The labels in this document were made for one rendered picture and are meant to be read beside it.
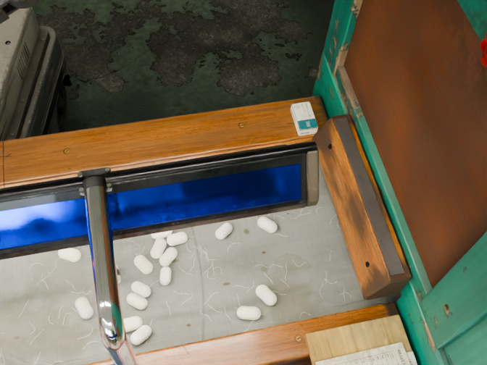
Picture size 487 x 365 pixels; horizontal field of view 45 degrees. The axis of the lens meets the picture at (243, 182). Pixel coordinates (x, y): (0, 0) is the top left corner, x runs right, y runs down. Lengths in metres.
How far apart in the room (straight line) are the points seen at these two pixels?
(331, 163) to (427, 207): 0.22
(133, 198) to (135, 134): 0.45
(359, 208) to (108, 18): 1.65
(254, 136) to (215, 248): 0.22
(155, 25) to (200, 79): 0.31
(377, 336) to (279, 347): 0.15
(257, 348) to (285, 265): 0.15
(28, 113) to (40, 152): 0.62
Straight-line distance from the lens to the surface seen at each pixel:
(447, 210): 0.78
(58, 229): 0.64
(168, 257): 0.95
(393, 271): 0.87
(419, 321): 0.90
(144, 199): 0.63
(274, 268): 0.97
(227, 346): 0.90
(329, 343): 0.90
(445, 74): 0.74
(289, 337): 0.91
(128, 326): 0.92
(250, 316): 0.92
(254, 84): 2.14
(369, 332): 0.92
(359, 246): 0.91
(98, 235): 0.57
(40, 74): 1.77
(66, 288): 0.98
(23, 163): 1.07
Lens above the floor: 1.63
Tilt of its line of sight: 59 degrees down
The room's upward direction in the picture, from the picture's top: 6 degrees clockwise
